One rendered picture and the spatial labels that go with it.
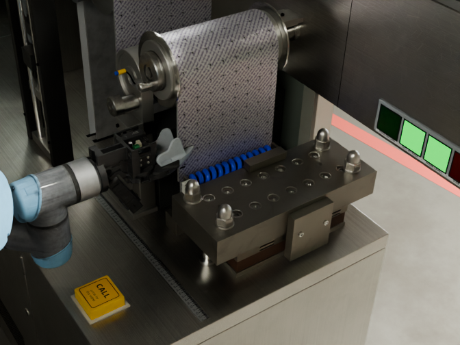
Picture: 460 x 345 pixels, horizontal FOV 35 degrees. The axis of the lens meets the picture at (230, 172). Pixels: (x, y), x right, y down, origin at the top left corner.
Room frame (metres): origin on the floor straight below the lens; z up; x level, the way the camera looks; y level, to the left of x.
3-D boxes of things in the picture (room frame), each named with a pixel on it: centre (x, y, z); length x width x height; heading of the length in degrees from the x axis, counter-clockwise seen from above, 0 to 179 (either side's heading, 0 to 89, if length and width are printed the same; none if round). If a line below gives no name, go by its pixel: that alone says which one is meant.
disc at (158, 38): (1.20, 0.14, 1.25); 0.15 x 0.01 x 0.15; 36
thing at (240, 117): (1.22, 0.01, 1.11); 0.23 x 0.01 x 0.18; 126
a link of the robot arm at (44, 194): (0.99, 0.33, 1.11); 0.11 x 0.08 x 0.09; 126
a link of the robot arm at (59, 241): (0.99, 0.34, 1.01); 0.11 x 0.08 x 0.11; 81
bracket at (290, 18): (1.38, -0.10, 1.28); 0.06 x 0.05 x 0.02; 126
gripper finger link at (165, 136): (1.16, 0.12, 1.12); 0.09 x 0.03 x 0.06; 127
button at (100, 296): (0.94, 0.23, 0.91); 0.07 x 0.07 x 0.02; 36
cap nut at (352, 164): (1.21, -0.25, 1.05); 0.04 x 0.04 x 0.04
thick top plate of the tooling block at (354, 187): (1.15, -0.10, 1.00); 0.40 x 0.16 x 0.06; 126
